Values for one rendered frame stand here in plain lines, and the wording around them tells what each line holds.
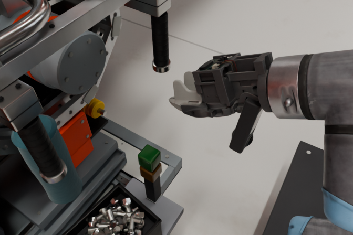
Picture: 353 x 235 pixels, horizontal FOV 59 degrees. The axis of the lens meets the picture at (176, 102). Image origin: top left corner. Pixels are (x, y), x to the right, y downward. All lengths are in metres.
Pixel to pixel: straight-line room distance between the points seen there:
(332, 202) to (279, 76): 0.16
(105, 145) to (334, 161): 0.99
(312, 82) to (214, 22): 1.93
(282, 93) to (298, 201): 0.71
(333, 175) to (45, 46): 0.41
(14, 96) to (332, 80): 0.40
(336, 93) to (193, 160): 1.12
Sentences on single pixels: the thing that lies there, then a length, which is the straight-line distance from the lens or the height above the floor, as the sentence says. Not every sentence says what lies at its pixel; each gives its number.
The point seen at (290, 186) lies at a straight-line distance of 1.13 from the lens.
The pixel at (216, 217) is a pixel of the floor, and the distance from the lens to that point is 1.36.
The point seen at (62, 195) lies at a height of 0.53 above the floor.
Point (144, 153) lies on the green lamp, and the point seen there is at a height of 0.66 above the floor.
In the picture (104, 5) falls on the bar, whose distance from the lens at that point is 0.56.
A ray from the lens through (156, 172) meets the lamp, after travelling 0.75.
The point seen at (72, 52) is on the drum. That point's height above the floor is 0.89.
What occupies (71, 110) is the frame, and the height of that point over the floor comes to 0.60.
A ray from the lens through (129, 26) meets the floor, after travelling 2.28.
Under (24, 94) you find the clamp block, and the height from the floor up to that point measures 0.95.
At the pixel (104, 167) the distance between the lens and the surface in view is 1.31.
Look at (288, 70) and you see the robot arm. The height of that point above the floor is 0.97.
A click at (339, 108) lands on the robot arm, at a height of 0.97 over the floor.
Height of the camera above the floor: 1.24
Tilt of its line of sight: 47 degrees down
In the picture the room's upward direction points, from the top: straight up
